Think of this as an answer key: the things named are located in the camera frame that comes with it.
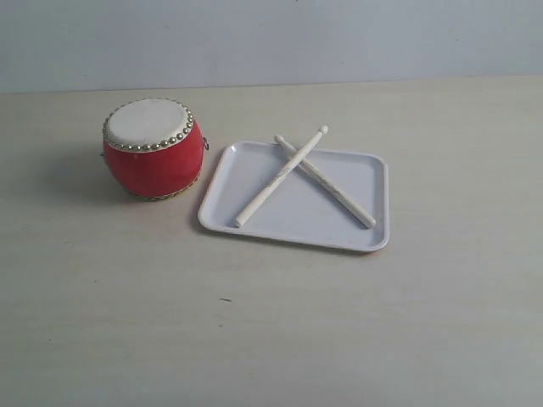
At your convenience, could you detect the white drumstick one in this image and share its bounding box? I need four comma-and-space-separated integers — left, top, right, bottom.
298, 159, 377, 229
234, 125, 328, 227

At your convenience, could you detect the red small drum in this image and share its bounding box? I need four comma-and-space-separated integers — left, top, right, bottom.
102, 98, 209, 200

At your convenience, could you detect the white rectangular plastic tray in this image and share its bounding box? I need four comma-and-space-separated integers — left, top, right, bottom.
198, 141, 390, 253

